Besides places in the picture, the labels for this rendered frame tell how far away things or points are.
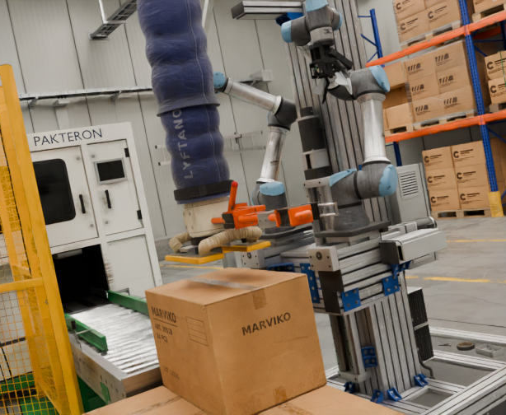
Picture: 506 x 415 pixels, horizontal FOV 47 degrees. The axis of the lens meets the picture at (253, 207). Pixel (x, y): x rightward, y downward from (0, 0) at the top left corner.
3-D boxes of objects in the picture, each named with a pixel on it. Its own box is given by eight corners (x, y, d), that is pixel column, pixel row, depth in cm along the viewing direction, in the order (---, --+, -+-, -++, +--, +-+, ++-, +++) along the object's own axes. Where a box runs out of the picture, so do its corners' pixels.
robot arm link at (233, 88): (302, 124, 275) (206, 86, 262) (293, 128, 286) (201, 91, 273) (309, 102, 277) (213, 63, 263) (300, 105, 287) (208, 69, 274)
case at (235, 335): (162, 384, 238) (143, 290, 236) (246, 354, 258) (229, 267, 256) (228, 426, 186) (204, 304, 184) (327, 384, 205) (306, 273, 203)
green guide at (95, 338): (39, 319, 441) (38, 308, 441) (54, 315, 446) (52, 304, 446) (89, 356, 301) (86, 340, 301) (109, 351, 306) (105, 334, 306)
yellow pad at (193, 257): (165, 261, 227) (162, 248, 226) (188, 255, 231) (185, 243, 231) (199, 264, 197) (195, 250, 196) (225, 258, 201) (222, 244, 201)
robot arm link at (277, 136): (255, 207, 280) (278, 98, 284) (246, 207, 294) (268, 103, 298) (278, 212, 283) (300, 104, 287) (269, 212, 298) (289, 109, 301)
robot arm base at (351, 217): (352, 224, 246) (348, 201, 246) (378, 222, 234) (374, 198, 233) (325, 230, 238) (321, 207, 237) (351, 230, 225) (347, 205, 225)
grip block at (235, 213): (222, 230, 197) (219, 212, 197) (248, 224, 202) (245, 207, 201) (234, 230, 190) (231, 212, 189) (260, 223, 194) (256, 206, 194)
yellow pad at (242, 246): (208, 249, 235) (206, 238, 235) (230, 244, 240) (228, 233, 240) (247, 252, 205) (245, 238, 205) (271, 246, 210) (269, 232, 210)
